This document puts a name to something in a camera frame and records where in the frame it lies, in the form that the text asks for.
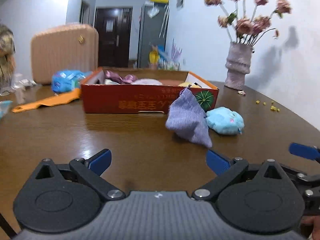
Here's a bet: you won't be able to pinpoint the light blue plush toy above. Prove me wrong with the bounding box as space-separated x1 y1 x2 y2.
206 107 245 135

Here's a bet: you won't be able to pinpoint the purple knitted cloth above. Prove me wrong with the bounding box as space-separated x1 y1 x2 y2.
165 88 213 148

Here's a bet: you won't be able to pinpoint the pale pink towel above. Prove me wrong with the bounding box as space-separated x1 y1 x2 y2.
131 79 163 86

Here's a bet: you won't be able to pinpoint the yellow petal crumbs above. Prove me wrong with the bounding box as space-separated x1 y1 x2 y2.
255 100 280 112

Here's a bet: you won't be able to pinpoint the red orange cardboard box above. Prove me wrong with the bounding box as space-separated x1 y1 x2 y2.
81 67 219 114

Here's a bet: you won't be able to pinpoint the orange cloth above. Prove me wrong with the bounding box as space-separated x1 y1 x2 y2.
12 88 81 113

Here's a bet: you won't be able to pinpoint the fallen rose petal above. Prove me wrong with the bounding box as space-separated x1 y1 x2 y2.
238 90 246 96

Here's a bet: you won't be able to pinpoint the yellow dog plush toy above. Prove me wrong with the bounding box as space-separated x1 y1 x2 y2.
178 82 202 88

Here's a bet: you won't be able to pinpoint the blue tissue pack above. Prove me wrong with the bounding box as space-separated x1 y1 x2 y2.
51 69 92 94

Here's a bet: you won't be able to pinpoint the pink satin cloth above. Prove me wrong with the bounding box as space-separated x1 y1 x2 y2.
105 70 138 85

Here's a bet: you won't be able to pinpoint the pink textured vase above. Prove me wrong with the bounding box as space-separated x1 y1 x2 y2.
225 42 253 90

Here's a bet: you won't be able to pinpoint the blue snack packet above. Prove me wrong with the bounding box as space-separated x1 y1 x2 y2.
0 100 12 119

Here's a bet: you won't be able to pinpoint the pink hard-shell suitcase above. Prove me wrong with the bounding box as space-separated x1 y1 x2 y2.
30 23 99 85

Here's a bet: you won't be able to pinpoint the dried pink rose bouquet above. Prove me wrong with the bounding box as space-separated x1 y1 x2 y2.
204 0 292 48

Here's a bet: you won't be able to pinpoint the dark entrance door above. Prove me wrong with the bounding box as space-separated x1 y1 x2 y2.
94 7 132 68

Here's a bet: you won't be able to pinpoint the grey metal cabinet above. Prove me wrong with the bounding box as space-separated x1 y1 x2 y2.
137 2 169 68

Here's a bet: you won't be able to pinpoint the cluttered wire storage rack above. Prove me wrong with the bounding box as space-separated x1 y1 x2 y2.
149 40 182 71

